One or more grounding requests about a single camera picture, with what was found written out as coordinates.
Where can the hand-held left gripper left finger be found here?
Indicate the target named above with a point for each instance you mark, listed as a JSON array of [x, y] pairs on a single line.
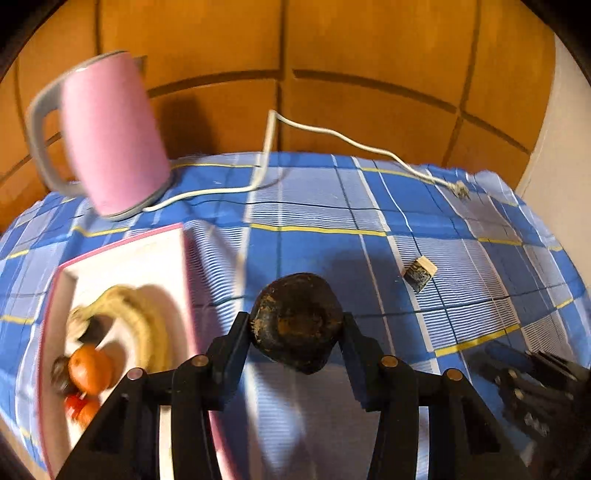
[[238, 337]]

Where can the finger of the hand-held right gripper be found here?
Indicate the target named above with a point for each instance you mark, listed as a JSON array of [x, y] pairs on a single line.
[[505, 354], [489, 371]]

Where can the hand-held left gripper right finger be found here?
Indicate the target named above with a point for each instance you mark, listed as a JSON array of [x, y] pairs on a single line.
[[356, 369]]

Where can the dark brown round fruit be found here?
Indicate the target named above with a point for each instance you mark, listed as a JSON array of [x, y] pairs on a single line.
[[295, 318]]

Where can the white tray with pink rim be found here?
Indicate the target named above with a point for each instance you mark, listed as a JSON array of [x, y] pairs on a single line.
[[152, 258]]

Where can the orange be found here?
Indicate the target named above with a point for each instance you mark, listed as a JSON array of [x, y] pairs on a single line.
[[90, 369], [89, 412]]

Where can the red tomato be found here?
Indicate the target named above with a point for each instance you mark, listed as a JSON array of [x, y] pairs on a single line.
[[72, 404]]

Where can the large tan round fruit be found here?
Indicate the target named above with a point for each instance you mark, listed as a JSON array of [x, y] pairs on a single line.
[[60, 374]]

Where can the bunch of yellow bananas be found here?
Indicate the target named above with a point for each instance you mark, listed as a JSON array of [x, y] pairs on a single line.
[[152, 332]]

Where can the beige block with dark side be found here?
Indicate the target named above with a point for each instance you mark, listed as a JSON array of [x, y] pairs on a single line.
[[422, 268]]

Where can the blue plaid tablecloth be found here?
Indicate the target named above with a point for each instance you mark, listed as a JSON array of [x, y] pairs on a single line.
[[323, 249]]

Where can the pink electric kettle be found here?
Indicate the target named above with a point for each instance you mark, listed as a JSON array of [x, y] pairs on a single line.
[[115, 138]]

